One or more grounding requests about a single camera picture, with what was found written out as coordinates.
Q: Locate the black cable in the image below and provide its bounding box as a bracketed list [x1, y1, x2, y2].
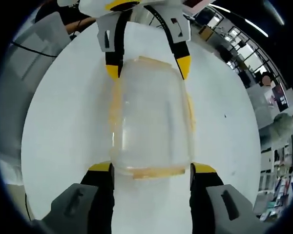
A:
[9, 40, 58, 59]

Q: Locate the clear container with yellow clips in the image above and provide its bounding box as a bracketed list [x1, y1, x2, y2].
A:
[108, 55, 197, 180]

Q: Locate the wall monitor screen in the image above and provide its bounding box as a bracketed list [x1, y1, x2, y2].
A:
[265, 83, 290, 108]

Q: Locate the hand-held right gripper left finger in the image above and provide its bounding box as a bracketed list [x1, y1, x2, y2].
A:
[42, 162, 116, 234]

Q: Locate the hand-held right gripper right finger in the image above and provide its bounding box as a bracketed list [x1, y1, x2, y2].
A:
[189, 162, 266, 234]

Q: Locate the grey mesh office chair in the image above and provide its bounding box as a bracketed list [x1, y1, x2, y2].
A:
[11, 11, 73, 82]

